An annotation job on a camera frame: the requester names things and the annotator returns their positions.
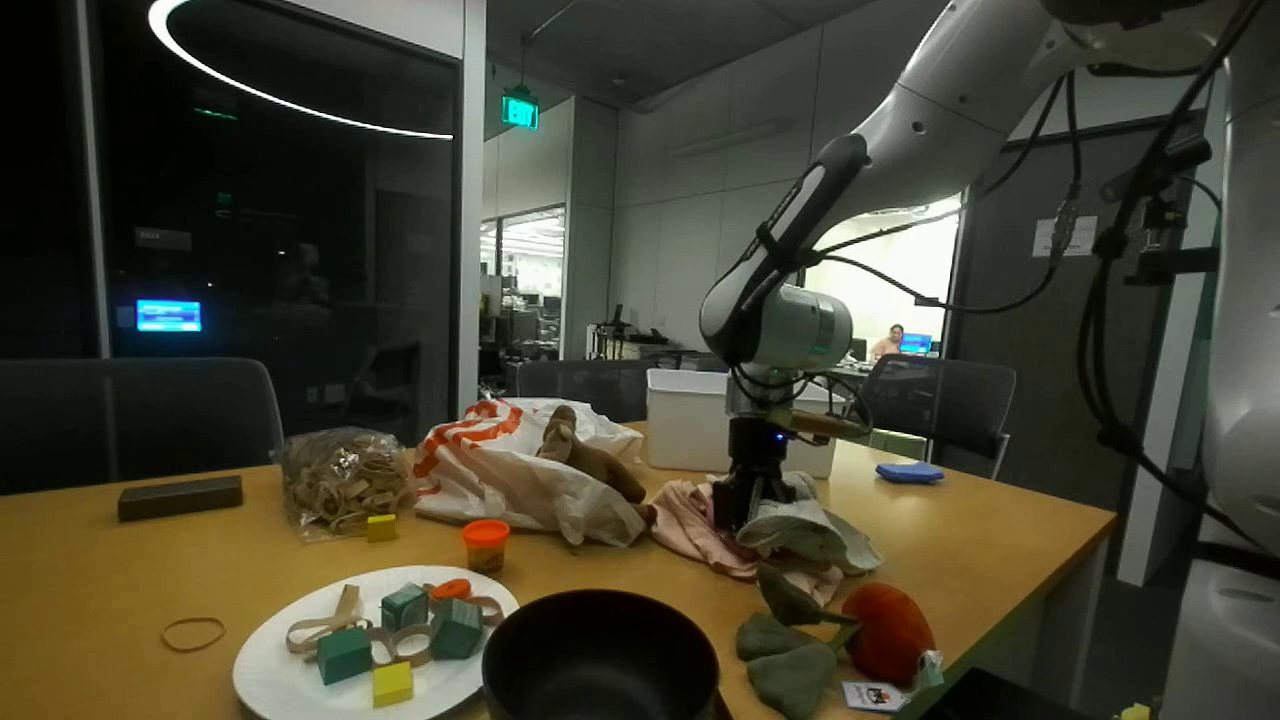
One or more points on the seated background person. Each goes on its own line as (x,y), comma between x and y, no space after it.
(889,343)

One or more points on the white plush tag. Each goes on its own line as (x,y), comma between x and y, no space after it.
(872,695)

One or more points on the blue sponge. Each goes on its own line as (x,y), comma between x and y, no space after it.
(908,474)

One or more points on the black camera on stand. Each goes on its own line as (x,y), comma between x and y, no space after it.
(1162,201)

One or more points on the green exit sign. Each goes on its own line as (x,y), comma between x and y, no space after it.
(522,111)

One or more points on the teal wooden block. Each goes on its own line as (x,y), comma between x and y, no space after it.
(457,630)
(405,610)
(344,654)

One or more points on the white bag orange print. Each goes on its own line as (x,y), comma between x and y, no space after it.
(500,483)

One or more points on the black mesh office chair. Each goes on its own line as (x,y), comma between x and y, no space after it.
(952,401)

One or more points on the white plastic bin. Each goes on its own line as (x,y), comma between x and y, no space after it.
(685,420)

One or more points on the brown plush toy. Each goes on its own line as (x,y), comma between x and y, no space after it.
(600,461)

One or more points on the blue lit wall screen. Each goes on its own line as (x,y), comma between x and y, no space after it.
(168,317)

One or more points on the small yellow block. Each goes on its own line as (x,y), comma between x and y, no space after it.
(382,526)

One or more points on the red plush fruit green leaves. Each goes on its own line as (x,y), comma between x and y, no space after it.
(889,633)

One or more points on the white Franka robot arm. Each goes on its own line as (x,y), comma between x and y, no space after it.
(933,95)

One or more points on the black bowl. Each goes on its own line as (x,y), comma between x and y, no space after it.
(600,661)

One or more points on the black rectangular bar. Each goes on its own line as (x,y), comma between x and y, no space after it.
(183,498)

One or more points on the white round plate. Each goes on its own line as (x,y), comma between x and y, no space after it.
(285,681)

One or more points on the tan wrist camera mount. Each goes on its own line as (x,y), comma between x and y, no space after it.
(832,425)

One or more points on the yellow wooden block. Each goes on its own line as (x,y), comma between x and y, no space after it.
(394,681)

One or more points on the tan rubber band loop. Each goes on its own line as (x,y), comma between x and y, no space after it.
(164,636)

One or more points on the orange lid small container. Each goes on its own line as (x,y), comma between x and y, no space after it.
(485,543)

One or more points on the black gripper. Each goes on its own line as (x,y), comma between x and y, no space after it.
(761,455)

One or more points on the white paper door sign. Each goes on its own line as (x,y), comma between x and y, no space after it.
(1054,236)

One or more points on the peach shirt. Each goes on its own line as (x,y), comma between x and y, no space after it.
(695,526)

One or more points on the tan rubber bands bundle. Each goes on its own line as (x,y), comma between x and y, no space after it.
(326,621)

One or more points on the wide dark grey chair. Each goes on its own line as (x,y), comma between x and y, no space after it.
(132,415)

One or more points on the orange wooden block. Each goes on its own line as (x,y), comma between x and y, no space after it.
(448,588)

